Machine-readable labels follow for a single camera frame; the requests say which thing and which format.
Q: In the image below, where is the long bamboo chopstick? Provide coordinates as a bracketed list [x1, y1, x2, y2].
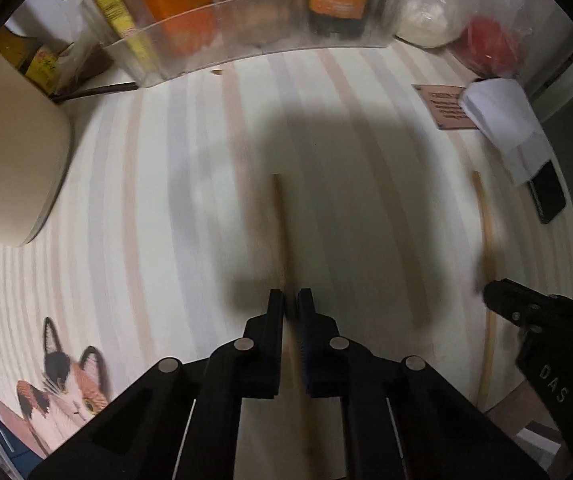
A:
[472, 171, 497, 411]
[271, 174, 325, 479]

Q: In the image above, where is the black smartphone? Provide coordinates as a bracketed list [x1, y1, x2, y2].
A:
[527, 160, 566, 224]

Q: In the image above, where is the white folded paper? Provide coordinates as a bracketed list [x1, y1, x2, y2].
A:
[459, 78, 552, 186]

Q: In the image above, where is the brown card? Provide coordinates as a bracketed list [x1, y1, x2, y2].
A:
[413, 84, 476, 131]

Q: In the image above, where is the striped cat tablecloth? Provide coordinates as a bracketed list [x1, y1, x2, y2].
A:
[0, 42, 573, 479]

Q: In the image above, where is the red item in bag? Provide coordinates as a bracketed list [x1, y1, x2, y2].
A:
[451, 16, 521, 78]

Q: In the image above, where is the white powder bag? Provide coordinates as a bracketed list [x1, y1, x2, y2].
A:
[396, 0, 466, 50]

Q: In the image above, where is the beige ribbed utensil canister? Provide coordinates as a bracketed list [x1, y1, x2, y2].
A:
[0, 54, 73, 247]

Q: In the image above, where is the yellow jar behind canister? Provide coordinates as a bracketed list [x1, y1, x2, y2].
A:
[25, 46, 60, 96]

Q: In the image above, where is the clear plastic organizer tray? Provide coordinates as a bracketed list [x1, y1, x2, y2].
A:
[81, 0, 408, 89]

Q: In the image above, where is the orange label bottle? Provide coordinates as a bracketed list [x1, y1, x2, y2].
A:
[128, 0, 218, 59]

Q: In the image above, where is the yellow label bottle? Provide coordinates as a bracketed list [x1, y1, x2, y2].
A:
[84, 0, 163, 88]

